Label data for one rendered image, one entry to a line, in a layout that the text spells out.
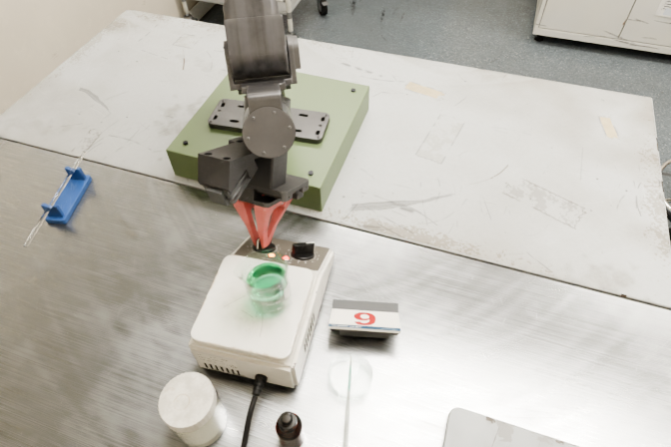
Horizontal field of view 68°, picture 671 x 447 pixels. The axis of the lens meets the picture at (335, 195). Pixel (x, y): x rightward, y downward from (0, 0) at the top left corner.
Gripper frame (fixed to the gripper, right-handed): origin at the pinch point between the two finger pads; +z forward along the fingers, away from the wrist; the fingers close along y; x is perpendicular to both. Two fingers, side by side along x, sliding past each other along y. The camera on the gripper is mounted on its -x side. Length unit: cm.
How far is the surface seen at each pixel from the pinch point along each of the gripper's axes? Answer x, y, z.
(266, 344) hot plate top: -12.7, 9.1, 5.3
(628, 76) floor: 241, 59, -13
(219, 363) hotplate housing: -13.3, 3.1, 10.1
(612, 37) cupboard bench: 248, 48, -30
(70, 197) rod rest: -1.3, -36.2, 1.9
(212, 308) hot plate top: -12.1, 1.1, 3.9
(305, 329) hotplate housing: -7.8, 11.4, 5.5
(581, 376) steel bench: 6.8, 42.5, 9.2
